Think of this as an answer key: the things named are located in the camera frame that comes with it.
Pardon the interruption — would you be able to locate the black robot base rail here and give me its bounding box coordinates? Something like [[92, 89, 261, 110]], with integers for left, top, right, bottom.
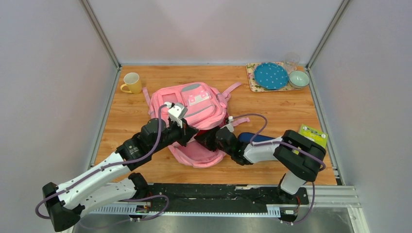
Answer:
[[144, 183, 310, 214]]

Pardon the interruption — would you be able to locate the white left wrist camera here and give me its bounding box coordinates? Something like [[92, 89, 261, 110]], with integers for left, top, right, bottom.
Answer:
[[164, 102, 188, 128]]

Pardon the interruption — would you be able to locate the clear drinking glass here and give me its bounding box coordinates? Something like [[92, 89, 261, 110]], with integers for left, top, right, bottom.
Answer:
[[284, 52, 300, 70]]

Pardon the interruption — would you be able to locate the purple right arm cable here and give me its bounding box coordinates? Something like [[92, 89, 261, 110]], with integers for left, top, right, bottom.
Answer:
[[226, 113, 326, 226]]

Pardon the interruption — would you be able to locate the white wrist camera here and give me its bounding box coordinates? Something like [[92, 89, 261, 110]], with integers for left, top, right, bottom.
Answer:
[[164, 102, 188, 128], [225, 116, 234, 133]]

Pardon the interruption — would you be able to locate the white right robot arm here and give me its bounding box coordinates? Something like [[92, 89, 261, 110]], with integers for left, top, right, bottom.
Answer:
[[194, 127, 326, 203]]

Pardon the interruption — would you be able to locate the blue glasses case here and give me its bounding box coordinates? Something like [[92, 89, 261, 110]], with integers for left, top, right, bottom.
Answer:
[[237, 132, 276, 144]]

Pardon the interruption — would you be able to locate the blue polka dot plate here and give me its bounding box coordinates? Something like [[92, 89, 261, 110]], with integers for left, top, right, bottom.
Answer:
[[253, 62, 289, 90]]

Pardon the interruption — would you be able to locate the pale green bowl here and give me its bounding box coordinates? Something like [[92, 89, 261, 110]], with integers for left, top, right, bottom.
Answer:
[[289, 70, 310, 89]]

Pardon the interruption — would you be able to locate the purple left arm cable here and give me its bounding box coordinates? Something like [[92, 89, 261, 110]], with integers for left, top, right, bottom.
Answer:
[[35, 103, 171, 226]]

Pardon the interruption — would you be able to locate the green comic book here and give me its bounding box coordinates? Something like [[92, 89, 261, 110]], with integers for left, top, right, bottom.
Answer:
[[298, 124, 328, 149]]

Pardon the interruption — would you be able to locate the colourful red-edged book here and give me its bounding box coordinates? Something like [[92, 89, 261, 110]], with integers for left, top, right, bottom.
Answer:
[[196, 127, 221, 136]]

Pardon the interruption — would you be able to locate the pink student backpack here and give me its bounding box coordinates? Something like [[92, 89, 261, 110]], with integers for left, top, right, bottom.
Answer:
[[142, 82, 250, 168]]

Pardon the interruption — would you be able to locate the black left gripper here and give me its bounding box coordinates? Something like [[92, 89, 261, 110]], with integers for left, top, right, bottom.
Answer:
[[150, 117, 199, 154]]

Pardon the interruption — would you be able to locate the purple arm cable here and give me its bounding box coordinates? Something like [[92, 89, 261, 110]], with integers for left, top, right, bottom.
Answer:
[[226, 113, 326, 226], [35, 103, 171, 226]]

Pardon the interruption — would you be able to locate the yellow mug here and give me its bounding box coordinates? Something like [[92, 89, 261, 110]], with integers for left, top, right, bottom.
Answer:
[[120, 72, 142, 94]]

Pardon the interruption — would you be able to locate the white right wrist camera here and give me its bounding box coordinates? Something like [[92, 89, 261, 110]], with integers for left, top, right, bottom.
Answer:
[[225, 116, 234, 133]]

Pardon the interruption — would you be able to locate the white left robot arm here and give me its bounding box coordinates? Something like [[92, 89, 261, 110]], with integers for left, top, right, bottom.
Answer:
[[35, 118, 199, 232]]

